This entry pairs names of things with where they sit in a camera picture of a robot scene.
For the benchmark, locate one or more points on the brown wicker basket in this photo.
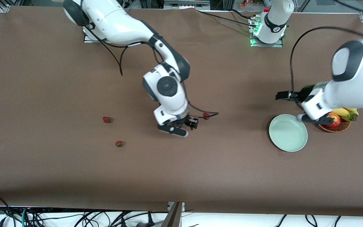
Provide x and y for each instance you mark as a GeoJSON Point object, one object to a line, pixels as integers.
{"type": "Point", "coordinates": [339, 128]}

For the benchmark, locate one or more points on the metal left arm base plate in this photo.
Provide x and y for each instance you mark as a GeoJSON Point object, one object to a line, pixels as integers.
{"type": "Point", "coordinates": [276, 45]}

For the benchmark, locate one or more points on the colourful toy pile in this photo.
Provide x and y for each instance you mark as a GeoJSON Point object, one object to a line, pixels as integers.
{"type": "Point", "coordinates": [247, 3]}

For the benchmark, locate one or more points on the brown support beam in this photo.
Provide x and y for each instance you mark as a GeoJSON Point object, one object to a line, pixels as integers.
{"type": "Point", "coordinates": [173, 217]}

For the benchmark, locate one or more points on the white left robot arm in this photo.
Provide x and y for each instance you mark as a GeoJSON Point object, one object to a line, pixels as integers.
{"type": "Point", "coordinates": [351, 85]}

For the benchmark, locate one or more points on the yellow banana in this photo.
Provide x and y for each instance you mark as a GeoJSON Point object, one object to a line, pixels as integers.
{"type": "Point", "coordinates": [353, 110]}
{"type": "Point", "coordinates": [345, 115]}

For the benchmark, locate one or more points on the brown table cover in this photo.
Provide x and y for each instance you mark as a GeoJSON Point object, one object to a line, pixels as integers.
{"type": "Point", "coordinates": [200, 173]}

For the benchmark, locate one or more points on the grey equipment box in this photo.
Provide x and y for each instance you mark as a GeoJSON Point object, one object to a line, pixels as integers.
{"type": "Point", "coordinates": [186, 3]}

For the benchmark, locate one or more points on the red apple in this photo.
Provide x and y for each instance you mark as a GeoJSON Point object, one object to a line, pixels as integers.
{"type": "Point", "coordinates": [334, 121]}

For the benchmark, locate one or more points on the red strawberry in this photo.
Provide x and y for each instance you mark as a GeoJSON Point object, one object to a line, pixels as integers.
{"type": "Point", "coordinates": [118, 144]}
{"type": "Point", "coordinates": [106, 119]}
{"type": "Point", "coordinates": [206, 117]}

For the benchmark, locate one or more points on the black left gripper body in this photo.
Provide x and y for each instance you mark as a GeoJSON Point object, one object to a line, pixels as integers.
{"type": "Point", "coordinates": [303, 92]}

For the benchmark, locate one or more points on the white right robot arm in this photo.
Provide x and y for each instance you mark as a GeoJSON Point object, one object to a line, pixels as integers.
{"type": "Point", "coordinates": [115, 22]}

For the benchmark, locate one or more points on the pale green plate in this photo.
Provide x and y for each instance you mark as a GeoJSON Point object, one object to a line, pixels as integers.
{"type": "Point", "coordinates": [287, 134]}

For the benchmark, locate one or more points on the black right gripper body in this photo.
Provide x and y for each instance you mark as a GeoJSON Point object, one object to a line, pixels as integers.
{"type": "Point", "coordinates": [188, 120]}

